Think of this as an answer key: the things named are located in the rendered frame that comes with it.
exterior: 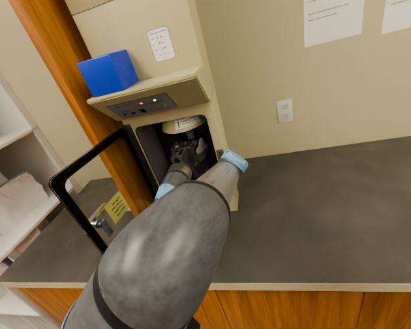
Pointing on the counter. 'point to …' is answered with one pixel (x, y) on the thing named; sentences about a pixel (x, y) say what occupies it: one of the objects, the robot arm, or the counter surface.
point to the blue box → (108, 73)
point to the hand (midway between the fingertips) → (194, 147)
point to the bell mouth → (182, 124)
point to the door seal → (79, 167)
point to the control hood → (186, 81)
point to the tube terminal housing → (141, 62)
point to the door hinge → (141, 156)
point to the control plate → (143, 106)
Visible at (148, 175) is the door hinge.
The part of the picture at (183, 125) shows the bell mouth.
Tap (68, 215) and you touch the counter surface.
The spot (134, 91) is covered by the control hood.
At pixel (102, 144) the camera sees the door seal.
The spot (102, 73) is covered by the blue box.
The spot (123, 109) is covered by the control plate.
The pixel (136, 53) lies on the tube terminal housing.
